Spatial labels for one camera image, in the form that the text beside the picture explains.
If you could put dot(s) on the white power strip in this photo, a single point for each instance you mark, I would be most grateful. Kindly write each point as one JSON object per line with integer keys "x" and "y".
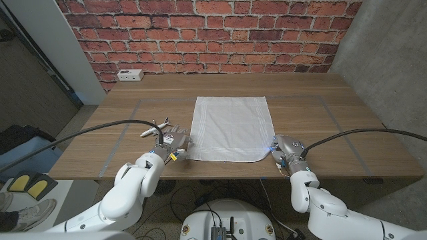
{"x": 130, "y": 75}

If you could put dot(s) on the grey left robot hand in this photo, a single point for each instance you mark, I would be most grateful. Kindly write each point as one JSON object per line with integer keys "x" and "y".
{"x": 173, "y": 141}

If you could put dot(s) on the grey sneaker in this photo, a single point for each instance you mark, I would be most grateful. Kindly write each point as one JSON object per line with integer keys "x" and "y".
{"x": 33, "y": 215}
{"x": 5, "y": 201}

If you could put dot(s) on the black round fan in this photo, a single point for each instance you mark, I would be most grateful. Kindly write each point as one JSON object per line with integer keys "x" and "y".
{"x": 166, "y": 187}

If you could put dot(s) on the yellow black foot pedal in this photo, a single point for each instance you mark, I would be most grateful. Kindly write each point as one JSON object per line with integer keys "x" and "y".
{"x": 39, "y": 187}
{"x": 20, "y": 182}

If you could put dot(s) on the white handkerchief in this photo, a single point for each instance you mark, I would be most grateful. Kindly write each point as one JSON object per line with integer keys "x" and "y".
{"x": 230, "y": 126}

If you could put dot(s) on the blue storage box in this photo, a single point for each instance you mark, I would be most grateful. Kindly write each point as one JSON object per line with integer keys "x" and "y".
{"x": 26, "y": 163}

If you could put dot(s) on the white toy plane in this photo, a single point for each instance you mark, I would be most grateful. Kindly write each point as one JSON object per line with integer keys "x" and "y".
{"x": 154, "y": 130}

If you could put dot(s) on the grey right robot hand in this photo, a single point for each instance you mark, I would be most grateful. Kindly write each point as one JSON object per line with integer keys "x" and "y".
{"x": 288, "y": 148}

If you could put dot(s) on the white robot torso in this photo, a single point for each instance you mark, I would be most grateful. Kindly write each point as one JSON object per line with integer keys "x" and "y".
{"x": 230, "y": 213}

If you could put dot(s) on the red brick printed backdrop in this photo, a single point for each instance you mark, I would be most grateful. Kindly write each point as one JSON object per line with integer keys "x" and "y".
{"x": 213, "y": 33}

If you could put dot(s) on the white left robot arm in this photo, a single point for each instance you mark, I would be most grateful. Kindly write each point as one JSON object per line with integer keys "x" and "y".
{"x": 123, "y": 200}

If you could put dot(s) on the black bag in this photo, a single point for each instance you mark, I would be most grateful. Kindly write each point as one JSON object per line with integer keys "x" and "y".
{"x": 20, "y": 135}

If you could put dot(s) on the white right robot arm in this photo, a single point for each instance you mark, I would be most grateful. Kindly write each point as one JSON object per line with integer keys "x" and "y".
{"x": 327, "y": 213}

